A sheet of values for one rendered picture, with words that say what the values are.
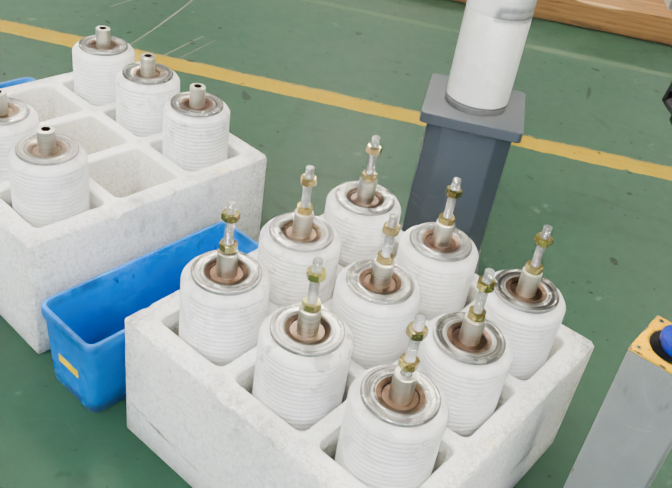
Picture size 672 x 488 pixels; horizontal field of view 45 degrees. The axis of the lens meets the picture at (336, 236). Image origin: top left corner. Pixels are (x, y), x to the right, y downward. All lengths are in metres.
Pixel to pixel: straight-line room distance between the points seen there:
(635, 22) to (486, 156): 1.51
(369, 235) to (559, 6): 1.71
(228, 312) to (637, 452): 0.43
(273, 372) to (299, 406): 0.05
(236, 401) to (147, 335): 0.13
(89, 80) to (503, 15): 0.64
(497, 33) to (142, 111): 0.53
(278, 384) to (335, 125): 1.00
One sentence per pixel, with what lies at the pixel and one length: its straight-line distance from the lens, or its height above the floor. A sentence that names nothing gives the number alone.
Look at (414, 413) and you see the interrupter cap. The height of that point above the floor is 0.25.
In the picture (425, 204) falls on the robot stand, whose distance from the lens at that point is 1.24.
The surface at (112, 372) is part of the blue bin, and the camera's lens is 1.03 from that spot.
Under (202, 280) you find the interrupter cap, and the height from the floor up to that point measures 0.25.
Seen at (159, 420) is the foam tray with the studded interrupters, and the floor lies 0.07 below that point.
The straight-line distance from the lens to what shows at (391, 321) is 0.86.
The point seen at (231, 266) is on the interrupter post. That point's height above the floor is 0.27.
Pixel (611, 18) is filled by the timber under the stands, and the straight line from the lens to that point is 2.63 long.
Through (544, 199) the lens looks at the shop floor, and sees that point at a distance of 1.63.
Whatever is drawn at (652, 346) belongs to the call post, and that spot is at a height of 0.32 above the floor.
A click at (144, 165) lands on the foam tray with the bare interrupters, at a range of 1.23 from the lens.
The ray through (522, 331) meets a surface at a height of 0.23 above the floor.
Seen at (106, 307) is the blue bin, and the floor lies 0.07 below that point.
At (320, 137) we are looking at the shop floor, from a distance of 1.67.
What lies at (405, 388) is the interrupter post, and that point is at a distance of 0.75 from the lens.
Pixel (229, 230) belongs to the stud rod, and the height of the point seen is 0.31.
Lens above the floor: 0.79
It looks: 35 degrees down
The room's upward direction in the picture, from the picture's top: 9 degrees clockwise
